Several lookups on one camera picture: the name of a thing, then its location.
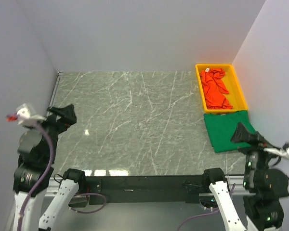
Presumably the green t-shirt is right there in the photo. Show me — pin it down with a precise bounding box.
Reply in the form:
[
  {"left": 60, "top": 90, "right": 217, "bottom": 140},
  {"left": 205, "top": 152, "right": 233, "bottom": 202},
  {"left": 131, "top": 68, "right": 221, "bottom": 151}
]
[{"left": 204, "top": 110, "right": 256, "bottom": 153}]

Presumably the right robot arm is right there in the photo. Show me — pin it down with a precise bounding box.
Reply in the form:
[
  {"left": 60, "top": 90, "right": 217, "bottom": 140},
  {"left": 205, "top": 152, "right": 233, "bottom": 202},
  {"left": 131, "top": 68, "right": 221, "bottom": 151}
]
[{"left": 203, "top": 122, "right": 289, "bottom": 231}]

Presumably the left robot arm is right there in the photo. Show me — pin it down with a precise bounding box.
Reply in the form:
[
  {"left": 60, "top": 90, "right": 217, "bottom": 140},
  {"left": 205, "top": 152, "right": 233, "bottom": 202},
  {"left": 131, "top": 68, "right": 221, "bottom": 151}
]
[{"left": 7, "top": 104, "right": 86, "bottom": 231}]

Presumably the yellow plastic bin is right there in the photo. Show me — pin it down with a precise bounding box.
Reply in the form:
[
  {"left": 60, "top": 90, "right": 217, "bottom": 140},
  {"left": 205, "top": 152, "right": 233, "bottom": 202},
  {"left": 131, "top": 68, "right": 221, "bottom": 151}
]
[{"left": 196, "top": 64, "right": 248, "bottom": 114}]

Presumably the orange t-shirt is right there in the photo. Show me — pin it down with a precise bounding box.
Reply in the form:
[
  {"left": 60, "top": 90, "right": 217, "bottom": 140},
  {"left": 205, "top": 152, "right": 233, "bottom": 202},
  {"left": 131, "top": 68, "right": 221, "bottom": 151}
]
[{"left": 199, "top": 68, "right": 233, "bottom": 110}]

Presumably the black base beam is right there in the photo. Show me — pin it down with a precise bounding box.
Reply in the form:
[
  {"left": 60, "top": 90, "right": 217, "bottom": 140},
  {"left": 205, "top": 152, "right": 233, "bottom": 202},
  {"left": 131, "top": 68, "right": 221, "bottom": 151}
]
[{"left": 79, "top": 175, "right": 215, "bottom": 204}]

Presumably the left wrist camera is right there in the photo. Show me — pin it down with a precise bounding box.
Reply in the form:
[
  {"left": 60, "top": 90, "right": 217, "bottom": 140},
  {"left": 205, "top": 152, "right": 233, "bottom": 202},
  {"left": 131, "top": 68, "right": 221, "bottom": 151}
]
[{"left": 6, "top": 103, "right": 46, "bottom": 127}]

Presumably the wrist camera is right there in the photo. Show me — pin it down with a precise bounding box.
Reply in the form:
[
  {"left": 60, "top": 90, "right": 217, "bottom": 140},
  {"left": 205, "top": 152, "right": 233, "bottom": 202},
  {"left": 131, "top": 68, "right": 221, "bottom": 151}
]
[
  {"left": 6, "top": 103, "right": 46, "bottom": 127},
  {"left": 263, "top": 142, "right": 289, "bottom": 160}
]

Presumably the aluminium frame rail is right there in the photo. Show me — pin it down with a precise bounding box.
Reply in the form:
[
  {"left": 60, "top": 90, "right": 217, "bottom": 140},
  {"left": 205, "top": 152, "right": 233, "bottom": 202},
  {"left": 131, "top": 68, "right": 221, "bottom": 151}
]
[{"left": 45, "top": 175, "right": 249, "bottom": 198}]

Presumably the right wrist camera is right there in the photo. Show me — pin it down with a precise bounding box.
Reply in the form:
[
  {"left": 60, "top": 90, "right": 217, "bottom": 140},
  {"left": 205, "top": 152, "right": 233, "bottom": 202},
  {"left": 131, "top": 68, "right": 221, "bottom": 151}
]
[{"left": 263, "top": 142, "right": 289, "bottom": 160}]

